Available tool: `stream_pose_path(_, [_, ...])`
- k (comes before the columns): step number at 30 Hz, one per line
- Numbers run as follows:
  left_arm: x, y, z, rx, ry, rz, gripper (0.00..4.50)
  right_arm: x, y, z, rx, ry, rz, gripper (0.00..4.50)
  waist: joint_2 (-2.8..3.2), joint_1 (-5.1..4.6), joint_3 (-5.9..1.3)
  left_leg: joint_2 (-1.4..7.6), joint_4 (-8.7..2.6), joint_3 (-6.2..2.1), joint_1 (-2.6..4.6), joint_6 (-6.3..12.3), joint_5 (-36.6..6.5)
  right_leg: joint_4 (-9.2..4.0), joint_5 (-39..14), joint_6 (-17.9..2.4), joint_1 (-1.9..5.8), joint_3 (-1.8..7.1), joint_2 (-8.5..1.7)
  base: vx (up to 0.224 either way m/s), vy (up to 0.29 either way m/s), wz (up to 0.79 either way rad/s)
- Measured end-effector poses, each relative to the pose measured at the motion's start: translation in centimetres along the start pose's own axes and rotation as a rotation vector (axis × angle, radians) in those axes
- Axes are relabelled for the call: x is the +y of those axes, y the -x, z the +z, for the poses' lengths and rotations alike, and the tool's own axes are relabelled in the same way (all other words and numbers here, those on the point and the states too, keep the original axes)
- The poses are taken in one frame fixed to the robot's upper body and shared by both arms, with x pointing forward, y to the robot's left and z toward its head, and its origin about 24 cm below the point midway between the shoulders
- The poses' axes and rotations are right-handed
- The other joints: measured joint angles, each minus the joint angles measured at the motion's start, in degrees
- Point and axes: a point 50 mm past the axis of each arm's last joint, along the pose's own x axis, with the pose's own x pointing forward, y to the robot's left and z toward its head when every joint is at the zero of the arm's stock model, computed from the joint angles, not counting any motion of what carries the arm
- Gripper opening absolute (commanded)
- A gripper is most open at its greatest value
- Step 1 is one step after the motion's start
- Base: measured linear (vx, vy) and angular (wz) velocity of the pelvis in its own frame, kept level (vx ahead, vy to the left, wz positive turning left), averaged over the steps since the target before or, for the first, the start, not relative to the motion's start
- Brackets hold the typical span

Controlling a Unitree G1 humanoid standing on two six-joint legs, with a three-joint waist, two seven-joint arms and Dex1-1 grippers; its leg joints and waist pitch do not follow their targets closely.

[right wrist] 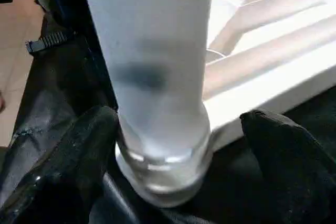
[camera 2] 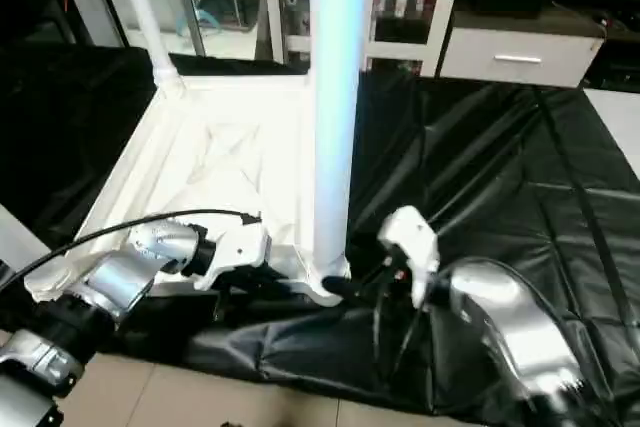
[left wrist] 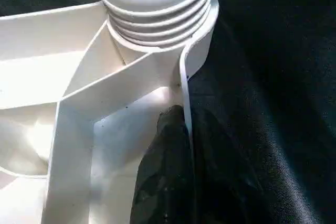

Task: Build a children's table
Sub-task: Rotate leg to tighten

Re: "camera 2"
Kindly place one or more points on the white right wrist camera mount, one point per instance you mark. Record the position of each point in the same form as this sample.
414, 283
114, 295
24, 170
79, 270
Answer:
415, 237

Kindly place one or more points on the black work mat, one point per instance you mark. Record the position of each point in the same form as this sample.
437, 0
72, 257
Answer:
500, 172

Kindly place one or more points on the white plastic table top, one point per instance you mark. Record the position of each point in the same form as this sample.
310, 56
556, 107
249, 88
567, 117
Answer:
200, 172

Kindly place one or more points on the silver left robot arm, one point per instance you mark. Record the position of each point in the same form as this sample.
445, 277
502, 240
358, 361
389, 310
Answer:
115, 277

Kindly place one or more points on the white glass door cabinet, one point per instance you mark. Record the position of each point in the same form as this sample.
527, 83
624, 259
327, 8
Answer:
407, 49

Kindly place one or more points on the white drawer unit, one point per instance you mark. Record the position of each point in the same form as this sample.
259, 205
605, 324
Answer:
515, 42

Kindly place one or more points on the teal plastic bag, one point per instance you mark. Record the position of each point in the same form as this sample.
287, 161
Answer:
205, 17

